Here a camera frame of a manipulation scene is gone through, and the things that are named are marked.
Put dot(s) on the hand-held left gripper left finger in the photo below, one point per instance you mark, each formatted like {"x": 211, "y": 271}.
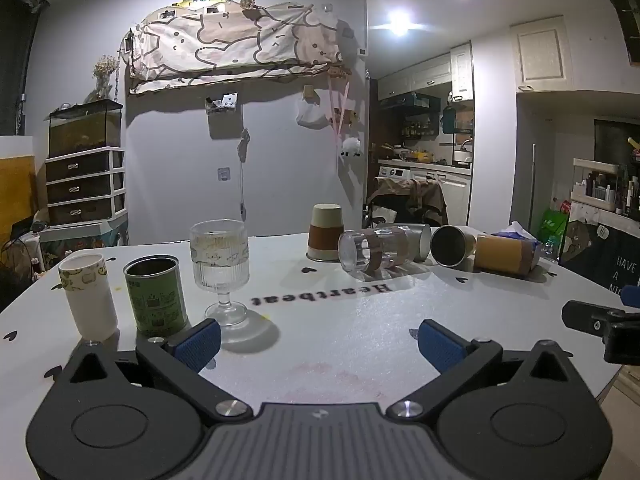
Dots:
{"x": 199, "y": 346}

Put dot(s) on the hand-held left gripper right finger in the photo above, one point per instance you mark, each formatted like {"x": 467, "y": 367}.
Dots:
{"x": 440, "y": 347}

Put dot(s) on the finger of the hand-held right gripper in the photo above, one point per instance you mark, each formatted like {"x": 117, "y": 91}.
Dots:
{"x": 632, "y": 295}
{"x": 585, "y": 317}

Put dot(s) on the silver metal cup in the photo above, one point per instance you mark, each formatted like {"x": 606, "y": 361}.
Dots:
{"x": 455, "y": 245}

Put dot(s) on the white paper cup green pattern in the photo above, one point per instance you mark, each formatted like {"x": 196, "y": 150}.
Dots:
{"x": 92, "y": 300}

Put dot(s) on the clear glass cup brown band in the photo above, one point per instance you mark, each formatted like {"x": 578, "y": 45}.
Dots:
{"x": 375, "y": 250}

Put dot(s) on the brown and beige paper cup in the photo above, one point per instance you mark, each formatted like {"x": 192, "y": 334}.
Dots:
{"x": 325, "y": 235}

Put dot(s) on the black printed cloth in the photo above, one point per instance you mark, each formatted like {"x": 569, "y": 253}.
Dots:
{"x": 605, "y": 255}

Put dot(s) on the green tin can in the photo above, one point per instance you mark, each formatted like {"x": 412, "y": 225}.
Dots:
{"x": 155, "y": 295}

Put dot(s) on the ribbed glass goblet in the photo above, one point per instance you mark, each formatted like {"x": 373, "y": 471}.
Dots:
{"x": 220, "y": 260}

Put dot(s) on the green plastic bag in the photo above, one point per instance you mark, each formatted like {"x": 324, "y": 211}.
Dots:
{"x": 554, "y": 227}

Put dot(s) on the white shelf with bottles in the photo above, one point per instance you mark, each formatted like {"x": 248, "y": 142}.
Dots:
{"x": 607, "y": 185}

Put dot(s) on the chair with brown jacket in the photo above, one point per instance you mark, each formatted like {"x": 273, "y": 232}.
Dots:
{"x": 405, "y": 200}

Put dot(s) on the white washing machine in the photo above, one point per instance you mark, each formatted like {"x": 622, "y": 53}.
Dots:
{"x": 395, "y": 172}

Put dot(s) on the yellow cooking pot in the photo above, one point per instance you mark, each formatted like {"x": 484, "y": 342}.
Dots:
{"x": 421, "y": 156}

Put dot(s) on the white kettle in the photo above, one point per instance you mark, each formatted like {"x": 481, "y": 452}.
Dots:
{"x": 462, "y": 154}

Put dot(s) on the white drawer unit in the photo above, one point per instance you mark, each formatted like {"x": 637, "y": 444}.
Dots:
{"x": 82, "y": 185}

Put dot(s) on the white plush toy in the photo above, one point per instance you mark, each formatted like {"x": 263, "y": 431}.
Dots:
{"x": 351, "y": 146}

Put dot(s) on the yellow wooden board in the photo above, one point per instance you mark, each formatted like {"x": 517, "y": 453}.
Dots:
{"x": 15, "y": 195}

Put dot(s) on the glass fish tank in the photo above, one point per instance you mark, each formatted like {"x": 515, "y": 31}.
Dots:
{"x": 85, "y": 127}

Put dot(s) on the white hanging bag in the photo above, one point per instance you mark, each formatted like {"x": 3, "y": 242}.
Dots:
{"x": 311, "y": 115}

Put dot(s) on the dried flower bunch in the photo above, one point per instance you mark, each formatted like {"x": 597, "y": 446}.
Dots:
{"x": 104, "y": 72}

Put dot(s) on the printed cartoon cloth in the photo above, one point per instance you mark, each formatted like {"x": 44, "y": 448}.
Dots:
{"x": 225, "y": 45}

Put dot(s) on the dark curtain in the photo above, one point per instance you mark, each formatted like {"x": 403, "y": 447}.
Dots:
{"x": 17, "y": 60}

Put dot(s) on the white wall outlet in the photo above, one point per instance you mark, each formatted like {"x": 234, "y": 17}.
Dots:
{"x": 224, "y": 174}

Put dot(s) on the wall-mounted holder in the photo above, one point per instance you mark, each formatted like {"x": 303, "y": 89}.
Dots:
{"x": 222, "y": 104}

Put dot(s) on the white wall cabinet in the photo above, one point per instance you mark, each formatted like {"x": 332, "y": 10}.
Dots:
{"x": 542, "y": 52}

